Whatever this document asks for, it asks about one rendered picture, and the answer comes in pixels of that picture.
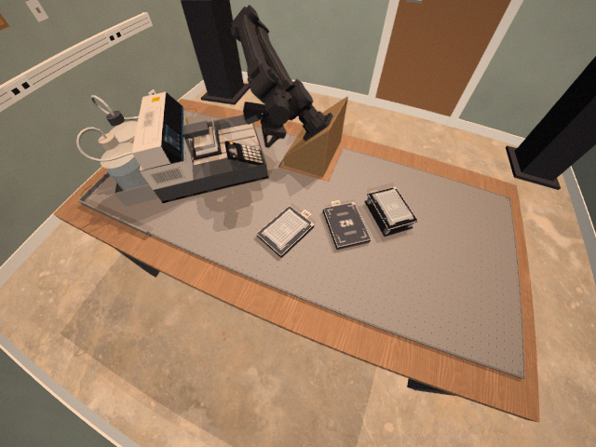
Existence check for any white microplate with grid of square wells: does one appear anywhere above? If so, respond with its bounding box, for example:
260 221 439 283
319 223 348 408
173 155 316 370
196 137 218 156
374 189 412 224
264 210 307 248

